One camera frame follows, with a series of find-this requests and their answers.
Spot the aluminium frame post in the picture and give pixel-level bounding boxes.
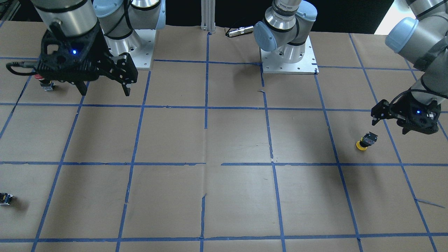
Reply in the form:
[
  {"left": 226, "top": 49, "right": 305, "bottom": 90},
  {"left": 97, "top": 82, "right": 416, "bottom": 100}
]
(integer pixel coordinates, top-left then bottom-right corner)
[{"left": 200, "top": 0, "right": 216, "bottom": 33}]

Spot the red push button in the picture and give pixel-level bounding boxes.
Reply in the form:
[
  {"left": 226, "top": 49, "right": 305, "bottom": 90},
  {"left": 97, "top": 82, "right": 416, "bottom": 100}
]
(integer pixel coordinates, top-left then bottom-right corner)
[{"left": 34, "top": 74, "right": 55, "bottom": 91}]

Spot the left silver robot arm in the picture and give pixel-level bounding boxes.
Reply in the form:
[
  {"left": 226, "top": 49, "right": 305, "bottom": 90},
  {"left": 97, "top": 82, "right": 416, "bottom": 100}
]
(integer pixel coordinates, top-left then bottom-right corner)
[{"left": 371, "top": 0, "right": 448, "bottom": 134}]

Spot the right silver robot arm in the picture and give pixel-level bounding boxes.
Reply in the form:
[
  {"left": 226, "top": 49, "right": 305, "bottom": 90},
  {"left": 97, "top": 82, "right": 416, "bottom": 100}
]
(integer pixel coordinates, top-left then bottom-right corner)
[{"left": 32, "top": 0, "right": 166, "bottom": 96}]

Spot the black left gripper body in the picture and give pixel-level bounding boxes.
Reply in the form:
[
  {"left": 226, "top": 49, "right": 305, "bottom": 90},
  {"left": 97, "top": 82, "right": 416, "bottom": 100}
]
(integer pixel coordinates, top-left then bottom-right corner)
[{"left": 391, "top": 92, "right": 441, "bottom": 135}]

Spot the yellow push button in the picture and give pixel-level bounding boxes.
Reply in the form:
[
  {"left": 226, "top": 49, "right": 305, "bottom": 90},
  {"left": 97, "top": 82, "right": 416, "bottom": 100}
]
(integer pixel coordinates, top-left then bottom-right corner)
[{"left": 356, "top": 132, "right": 378, "bottom": 151}]

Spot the small black switch block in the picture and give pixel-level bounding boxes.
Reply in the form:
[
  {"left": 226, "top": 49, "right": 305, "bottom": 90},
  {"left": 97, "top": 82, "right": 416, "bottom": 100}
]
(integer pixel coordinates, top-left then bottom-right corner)
[{"left": 0, "top": 193, "right": 13, "bottom": 206}]

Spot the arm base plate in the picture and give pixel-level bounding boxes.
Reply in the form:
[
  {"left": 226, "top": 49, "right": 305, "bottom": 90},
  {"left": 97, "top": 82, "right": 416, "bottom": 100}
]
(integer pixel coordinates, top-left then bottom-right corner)
[
  {"left": 109, "top": 30, "right": 157, "bottom": 70},
  {"left": 260, "top": 36, "right": 320, "bottom": 75}
]

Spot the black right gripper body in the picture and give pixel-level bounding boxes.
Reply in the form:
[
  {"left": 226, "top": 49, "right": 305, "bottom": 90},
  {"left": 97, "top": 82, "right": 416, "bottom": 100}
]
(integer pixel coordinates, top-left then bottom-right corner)
[{"left": 35, "top": 21, "right": 116, "bottom": 82}]

